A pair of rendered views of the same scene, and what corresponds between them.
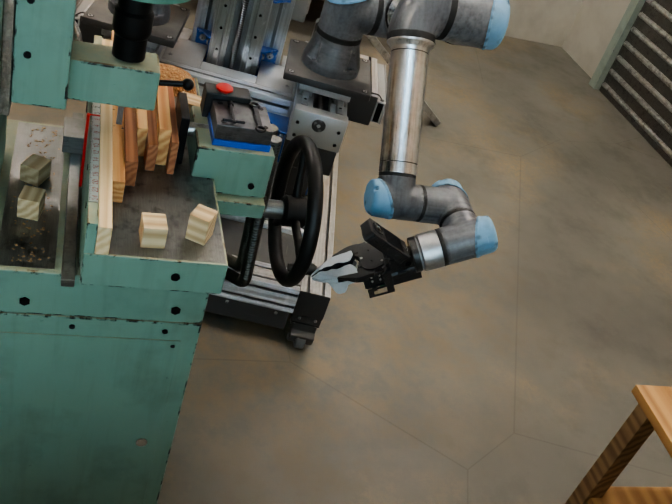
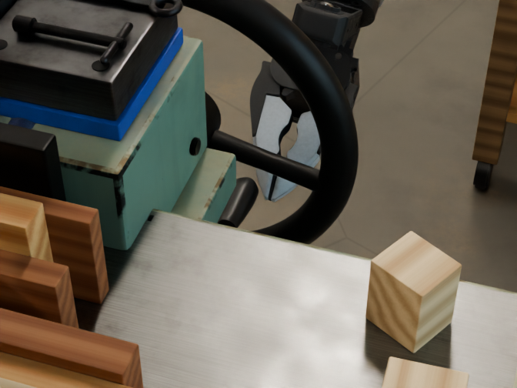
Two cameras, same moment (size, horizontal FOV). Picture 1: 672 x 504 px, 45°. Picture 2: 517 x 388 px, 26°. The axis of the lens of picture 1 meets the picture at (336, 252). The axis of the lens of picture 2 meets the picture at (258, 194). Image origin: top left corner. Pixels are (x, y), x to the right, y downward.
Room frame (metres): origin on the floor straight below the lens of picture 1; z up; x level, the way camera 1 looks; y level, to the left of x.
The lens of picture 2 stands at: (0.80, 0.56, 1.37)
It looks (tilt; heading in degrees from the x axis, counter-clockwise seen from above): 43 degrees down; 312
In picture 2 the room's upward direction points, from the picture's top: straight up
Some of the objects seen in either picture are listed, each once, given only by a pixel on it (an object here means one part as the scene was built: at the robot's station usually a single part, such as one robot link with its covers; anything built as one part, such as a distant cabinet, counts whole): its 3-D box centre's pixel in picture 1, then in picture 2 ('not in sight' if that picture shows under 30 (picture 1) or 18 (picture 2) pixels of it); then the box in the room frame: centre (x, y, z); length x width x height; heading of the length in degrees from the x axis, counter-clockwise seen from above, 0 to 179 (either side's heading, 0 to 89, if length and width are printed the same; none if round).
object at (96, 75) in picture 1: (111, 79); not in sight; (1.15, 0.43, 1.03); 0.14 x 0.07 x 0.09; 114
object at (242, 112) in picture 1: (236, 114); (43, 35); (1.25, 0.24, 0.99); 0.13 x 0.11 x 0.06; 24
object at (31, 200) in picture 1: (31, 203); not in sight; (1.04, 0.50, 0.82); 0.04 x 0.03 x 0.04; 13
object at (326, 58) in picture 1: (335, 48); not in sight; (1.98, 0.18, 0.87); 0.15 x 0.15 x 0.10
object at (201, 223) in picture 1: (201, 224); (411, 292); (1.00, 0.21, 0.92); 0.04 x 0.03 x 0.05; 176
